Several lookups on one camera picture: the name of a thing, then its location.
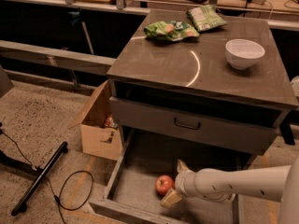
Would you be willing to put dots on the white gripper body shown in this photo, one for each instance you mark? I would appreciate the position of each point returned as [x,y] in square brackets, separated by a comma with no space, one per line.
[183,182]

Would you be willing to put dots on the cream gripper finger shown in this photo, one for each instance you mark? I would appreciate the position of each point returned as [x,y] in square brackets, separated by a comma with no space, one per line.
[171,197]
[182,166]

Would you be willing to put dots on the red apple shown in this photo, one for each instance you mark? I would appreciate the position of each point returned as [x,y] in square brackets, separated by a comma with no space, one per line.
[163,184]

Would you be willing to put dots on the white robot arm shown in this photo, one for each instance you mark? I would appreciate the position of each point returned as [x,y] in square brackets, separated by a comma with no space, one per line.
[279,184]

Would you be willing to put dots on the grey open lower drawer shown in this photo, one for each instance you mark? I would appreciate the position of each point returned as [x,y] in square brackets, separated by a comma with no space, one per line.
[130,195]

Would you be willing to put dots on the grey drawer cabinet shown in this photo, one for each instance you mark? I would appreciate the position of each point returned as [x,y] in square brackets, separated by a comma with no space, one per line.
[193,76]

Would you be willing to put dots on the red snack packet in box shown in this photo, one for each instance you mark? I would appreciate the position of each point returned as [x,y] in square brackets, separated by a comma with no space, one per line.
[110,123]

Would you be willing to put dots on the cardboard box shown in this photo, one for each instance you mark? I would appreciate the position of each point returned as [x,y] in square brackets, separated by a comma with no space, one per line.
[97,136]

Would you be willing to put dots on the white ceramic bowl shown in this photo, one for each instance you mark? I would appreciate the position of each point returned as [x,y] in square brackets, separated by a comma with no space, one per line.
[242,53]

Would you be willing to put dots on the green snack bag front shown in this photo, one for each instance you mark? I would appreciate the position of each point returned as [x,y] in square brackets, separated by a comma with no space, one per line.
[170,31]

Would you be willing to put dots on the green snack bag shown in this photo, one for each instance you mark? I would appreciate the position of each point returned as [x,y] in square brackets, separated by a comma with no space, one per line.
[170,31]
[205,18]

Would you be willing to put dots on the black stand leg bar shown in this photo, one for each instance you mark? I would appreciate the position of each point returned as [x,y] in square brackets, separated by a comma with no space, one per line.
[21,206]

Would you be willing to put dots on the green snack bag rear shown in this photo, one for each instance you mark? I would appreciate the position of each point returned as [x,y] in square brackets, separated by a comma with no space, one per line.
[205,18]

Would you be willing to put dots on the grey upper drawer with handle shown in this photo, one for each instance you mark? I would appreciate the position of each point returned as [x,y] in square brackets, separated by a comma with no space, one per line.
[223,133]

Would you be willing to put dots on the grey metal rail beam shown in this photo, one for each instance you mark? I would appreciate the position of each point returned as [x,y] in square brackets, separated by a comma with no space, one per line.
[82,62]

